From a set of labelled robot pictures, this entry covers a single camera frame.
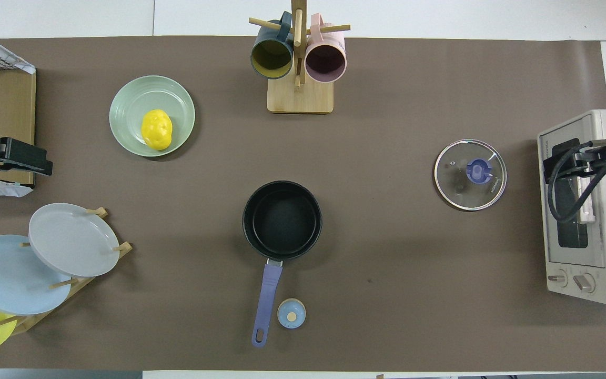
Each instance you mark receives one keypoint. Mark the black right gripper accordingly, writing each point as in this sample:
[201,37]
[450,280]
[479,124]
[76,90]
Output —
[589,158]

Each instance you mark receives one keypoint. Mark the glass lid purple knob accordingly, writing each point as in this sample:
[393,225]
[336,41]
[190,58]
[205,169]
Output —
[470,173]

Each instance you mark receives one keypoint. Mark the yellow lemon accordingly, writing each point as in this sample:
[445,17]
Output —
[156,129]

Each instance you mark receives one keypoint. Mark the grey plate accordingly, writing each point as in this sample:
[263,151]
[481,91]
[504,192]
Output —
[71,239]

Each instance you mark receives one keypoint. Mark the pale green plate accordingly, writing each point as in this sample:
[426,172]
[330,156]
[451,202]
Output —
[129,105]

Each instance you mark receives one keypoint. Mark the light blue plate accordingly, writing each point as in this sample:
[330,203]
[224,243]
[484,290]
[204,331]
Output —
[8,279]

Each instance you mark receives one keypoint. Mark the wooden plate rack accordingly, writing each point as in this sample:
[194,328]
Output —
[79,284]

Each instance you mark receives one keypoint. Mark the wooden shelf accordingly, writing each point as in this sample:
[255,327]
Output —
[8,105]

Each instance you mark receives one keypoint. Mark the beige toaster oven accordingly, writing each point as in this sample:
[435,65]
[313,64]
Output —
[605,273]

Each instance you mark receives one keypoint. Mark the brown table mat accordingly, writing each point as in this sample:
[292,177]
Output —
[387,237]

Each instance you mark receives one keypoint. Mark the pink mug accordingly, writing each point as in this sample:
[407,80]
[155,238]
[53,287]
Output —
[325,60]

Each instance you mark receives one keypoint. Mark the dark blue mug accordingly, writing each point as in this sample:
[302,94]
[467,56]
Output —
[271,55]

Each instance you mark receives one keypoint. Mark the wooden mug tree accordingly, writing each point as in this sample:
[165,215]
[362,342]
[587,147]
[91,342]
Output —
[300,97]

